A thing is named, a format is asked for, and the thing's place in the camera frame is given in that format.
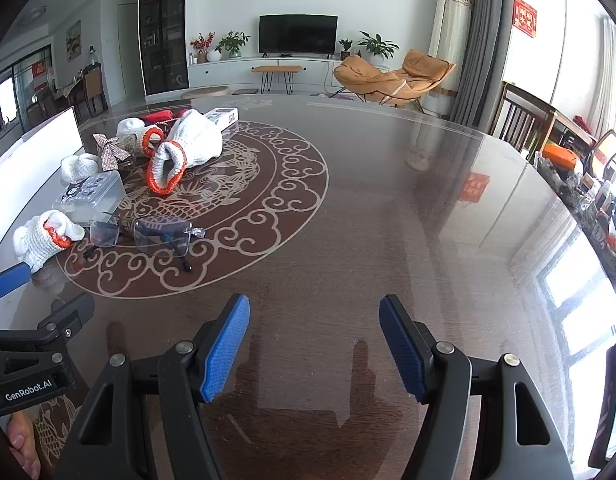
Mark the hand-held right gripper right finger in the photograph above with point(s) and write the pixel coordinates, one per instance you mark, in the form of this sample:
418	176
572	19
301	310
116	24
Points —
403	350

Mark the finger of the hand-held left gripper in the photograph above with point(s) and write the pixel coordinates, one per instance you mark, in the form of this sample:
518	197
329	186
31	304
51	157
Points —
70	315
10	277

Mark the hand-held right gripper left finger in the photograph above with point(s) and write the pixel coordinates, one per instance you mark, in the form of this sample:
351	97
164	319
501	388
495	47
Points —
223	355

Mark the white glove orange cuff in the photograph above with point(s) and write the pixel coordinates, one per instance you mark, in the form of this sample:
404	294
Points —
33	242
130	127

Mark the white cardboard box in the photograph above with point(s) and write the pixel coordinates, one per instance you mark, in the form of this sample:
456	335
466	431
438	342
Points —
18	200

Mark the clear plastic box with sticker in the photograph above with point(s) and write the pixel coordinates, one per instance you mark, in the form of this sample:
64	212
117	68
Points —
88	195

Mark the rimless eyeglasses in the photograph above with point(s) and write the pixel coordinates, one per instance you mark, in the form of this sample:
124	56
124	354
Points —
153	235

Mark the red packet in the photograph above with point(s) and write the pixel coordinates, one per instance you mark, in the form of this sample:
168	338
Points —
155	117

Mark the large white knitted glove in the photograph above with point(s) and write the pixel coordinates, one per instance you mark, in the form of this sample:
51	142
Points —
193	135

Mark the white blue ointment carton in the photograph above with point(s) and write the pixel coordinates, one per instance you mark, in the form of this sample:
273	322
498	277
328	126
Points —
223	116

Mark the person's left hand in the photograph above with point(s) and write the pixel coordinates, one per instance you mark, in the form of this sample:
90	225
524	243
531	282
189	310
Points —
23	440

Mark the wooden dining table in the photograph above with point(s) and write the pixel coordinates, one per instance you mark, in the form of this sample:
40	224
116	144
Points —
68	91

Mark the red door sticker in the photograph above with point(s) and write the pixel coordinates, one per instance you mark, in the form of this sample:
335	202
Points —
40	70

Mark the brown dining chair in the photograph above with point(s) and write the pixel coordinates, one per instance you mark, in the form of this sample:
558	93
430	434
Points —
95	85

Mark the cluttered wooden side table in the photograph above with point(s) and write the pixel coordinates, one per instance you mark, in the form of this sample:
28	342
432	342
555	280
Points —
588	210

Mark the orange bag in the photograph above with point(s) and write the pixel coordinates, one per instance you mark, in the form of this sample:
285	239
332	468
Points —
558	155

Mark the round beige floor cushion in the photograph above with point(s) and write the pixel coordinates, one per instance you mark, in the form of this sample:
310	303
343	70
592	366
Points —
205	93

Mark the dark flat floor scale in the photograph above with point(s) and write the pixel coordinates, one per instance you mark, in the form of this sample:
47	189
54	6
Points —
245	91

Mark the round ceiling light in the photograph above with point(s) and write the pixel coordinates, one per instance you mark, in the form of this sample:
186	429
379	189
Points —
36	14

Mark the orange rocking chair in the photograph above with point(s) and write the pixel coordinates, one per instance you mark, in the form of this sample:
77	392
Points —
368	77

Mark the white TV cabinet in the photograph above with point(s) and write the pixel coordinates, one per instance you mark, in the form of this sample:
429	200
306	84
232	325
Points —
228	72

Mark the dark wooden slatted chair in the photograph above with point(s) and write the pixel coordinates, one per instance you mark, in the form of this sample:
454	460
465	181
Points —
525	94

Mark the dark glass display cabinet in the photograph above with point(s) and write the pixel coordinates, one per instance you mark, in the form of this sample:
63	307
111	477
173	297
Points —
163	35

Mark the wooden bench with metal legs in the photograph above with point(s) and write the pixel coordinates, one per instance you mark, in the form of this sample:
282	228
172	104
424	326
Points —
275	68

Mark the white round vase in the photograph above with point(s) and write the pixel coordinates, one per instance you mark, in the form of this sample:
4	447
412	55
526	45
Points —
214	55

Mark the red flower arrangement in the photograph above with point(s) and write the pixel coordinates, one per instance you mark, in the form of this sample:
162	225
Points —
202	45

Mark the broad leaf potted plant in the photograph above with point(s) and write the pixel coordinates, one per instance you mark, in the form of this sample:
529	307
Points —
378	46

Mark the small green potted plant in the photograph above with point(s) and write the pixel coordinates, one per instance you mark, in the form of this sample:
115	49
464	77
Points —
345	47

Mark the grey curtain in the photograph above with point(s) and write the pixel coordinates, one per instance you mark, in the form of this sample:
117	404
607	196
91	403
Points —
483	50

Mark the bushy green potted plant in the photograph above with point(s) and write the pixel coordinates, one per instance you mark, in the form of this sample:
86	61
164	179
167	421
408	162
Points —
233	42

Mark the fabric covered standing air conditioner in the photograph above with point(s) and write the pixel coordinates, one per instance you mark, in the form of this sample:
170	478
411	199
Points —
450	30

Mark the black television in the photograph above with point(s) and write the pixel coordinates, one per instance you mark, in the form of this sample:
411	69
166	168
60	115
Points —
298	34

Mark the framed wall painting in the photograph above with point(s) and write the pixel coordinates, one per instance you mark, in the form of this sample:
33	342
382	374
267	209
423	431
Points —
73	40

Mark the red wall hanging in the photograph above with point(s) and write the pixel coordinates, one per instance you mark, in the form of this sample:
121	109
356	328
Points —
524	16

